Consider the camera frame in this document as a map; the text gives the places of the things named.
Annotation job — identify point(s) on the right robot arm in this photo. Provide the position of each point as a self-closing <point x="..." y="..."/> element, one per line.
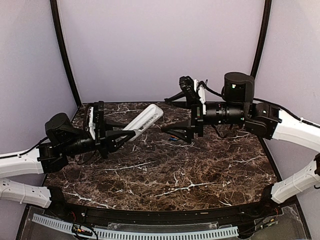
<point x="239" y="107"/>

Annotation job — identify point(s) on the left black frame post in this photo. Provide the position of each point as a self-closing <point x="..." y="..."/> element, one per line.
<point x="63" y="51"/>

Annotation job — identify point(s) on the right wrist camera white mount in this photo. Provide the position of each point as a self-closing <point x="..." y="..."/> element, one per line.
<point x="192" y="91"/>

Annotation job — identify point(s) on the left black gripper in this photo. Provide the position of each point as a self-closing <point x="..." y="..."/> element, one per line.
<point x="101" y="143"/>

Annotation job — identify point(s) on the white slotted cable duct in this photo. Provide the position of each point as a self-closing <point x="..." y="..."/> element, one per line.
<point x="121" y="231"/>

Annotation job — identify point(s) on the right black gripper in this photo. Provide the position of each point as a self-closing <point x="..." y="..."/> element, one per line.
<point x="197" y="118"/>

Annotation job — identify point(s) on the white remote control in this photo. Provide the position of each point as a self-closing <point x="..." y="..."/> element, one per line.
<point x="144" y="120"/>

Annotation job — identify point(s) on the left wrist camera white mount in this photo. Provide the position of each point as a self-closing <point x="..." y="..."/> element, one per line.
<point x="96" y="124"/>

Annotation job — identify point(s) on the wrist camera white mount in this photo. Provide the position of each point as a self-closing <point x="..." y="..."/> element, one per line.
<point x="192" y="91"/>
<point x="96" y="124"/>

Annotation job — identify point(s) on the black frame post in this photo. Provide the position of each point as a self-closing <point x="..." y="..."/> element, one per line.
<point x="261" y="37"/>
<point x="63" y="51"/>

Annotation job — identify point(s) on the right black frame post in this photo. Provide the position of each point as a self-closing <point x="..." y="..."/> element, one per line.
<point x="261" y="37"/>

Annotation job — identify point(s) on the black front rail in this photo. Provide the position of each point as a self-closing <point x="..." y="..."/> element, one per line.
<point x="239" y="214"/>

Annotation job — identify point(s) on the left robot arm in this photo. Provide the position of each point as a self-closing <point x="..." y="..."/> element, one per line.
<point x="51" y="154"/>

